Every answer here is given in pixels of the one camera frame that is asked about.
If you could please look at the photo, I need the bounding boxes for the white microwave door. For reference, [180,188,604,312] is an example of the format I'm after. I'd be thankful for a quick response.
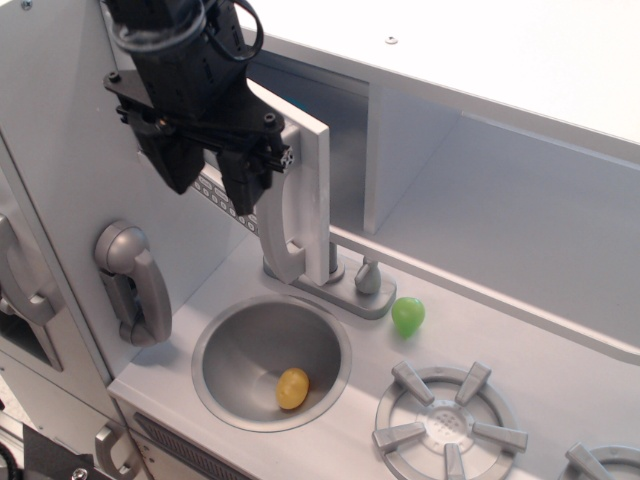
[246,78,330,285]

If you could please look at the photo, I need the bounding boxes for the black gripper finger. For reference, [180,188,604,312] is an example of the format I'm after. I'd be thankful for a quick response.
[216,150,273,216]
[133,124,205,195]

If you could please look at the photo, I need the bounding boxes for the grey toy faucet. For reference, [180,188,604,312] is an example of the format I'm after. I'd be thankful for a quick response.
[263,241,397,320]

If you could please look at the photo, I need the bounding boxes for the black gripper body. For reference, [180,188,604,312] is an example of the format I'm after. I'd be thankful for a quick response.
[105,9,289,172]

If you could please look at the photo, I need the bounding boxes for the grey toy telephone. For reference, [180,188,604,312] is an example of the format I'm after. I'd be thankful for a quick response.
[94,220,172,348]

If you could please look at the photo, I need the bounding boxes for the blue plastic bowl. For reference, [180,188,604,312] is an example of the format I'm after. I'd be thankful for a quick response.
[286,97,308,111]

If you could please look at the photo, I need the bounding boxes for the round silver sink basin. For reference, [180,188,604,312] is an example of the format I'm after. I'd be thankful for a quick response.
[191,294,352,432]

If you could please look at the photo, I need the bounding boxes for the green plastic pear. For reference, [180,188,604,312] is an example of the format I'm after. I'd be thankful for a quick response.
[391,297,426,339]

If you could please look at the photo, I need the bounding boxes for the black cable loop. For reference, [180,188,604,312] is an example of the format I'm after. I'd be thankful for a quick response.
[204,0,265,64]

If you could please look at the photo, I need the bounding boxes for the yellow plastic lemon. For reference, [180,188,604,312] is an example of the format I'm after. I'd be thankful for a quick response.
[275,368,310,410]

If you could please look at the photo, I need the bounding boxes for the grey oven door handle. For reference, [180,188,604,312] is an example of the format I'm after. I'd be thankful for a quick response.
[94,424,146,480]

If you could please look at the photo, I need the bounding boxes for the grey fridge door handle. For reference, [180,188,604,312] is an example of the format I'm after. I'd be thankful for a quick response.
[1,215,55,326]

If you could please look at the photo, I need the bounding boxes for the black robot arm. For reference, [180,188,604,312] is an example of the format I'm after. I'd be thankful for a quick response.
[104,1,290,216]

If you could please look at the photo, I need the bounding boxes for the white toy kitchen cabinet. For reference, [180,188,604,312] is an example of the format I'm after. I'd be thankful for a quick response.
[1,1,639,479]

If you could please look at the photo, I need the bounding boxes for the grey stove burner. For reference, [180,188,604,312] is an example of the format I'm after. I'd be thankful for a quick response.
[372,361,528,479]
[558,442,639,480]

